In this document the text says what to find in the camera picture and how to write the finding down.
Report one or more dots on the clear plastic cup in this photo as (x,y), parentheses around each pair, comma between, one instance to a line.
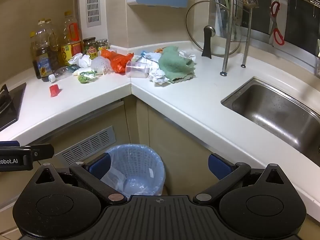
(136,69)

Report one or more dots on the red bottle cap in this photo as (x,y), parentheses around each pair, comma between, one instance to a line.
(55,90)

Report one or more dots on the orange plastic bag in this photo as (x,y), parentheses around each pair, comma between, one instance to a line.
(117,61)

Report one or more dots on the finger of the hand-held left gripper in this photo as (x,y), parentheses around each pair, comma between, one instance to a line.
(10,143)
(42,152)

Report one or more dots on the narrow dark sauce bottle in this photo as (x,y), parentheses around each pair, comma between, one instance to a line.
(35,55)

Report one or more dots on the green cloth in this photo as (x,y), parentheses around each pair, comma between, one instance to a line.
(175,65)

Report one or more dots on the grey wall vent grille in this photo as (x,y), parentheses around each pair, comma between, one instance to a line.
(93,2)

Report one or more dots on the white foam fruit net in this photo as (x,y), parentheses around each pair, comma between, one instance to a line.
(101,65)

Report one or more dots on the black gas stove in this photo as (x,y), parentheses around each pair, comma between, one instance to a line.
(10,102)

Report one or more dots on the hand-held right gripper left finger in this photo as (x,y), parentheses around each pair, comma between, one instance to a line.
(100,166)

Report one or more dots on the glass pot lid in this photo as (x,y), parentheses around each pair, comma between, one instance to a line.
(200,17)

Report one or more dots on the small sauce jar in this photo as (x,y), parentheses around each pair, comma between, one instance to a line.
(102,45)

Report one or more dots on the steel sink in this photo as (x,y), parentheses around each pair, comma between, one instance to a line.
(275,120)

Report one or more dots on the clear water bottle green label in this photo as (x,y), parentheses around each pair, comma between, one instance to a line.
(62,72)

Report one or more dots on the metal dish rack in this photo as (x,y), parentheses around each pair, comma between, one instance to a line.
(228,42)

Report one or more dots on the grey cabinet vent grille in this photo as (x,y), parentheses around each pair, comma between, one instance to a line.
(87,145)

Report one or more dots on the yellow oil bottle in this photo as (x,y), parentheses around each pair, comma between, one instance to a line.
(56,38)

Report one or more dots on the crumpled white tissue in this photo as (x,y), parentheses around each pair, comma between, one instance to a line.
(80,60)

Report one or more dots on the red scissors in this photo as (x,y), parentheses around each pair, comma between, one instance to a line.
(278,36)

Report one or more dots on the white bin with blue liner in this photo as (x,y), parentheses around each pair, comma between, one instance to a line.
(140,165)

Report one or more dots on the crumpled white wrapper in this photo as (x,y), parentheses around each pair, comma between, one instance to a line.
(187,55)

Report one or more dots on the green vegetable scraps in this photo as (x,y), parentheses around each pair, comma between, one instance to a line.
(86,76)

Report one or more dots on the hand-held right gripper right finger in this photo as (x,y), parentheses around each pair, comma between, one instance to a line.
(220,166)

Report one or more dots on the dark oil bottle blue label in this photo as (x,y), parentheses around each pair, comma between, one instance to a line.
(46,55)

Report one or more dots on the large sauce jar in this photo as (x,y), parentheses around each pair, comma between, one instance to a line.
(90,50)

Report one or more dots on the white paper towel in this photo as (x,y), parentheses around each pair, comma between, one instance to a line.
(158,77)

